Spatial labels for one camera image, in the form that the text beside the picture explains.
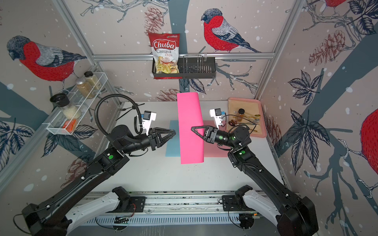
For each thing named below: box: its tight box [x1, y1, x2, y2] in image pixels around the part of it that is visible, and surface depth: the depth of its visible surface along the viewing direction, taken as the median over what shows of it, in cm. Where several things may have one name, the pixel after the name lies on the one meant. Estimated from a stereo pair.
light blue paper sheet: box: [165, 119, 181, 157], surface depth 60 cm
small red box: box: [62, 119, 77, 133], surface depth 68 cm
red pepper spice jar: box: [236, 108, 246, 122], surface depth 104 cm
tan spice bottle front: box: [76, 78, 95, 99], surface depth 78 cm
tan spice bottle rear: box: [83, 70, 102, 91], surface depth 82 cm
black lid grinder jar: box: [49, 92, 81, 120], surface depth 67 cm
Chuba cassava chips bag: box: [148, 32, 183, 80], surface depth 85 cm
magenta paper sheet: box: [176, 91, 205, 165], surface depth 61 cm
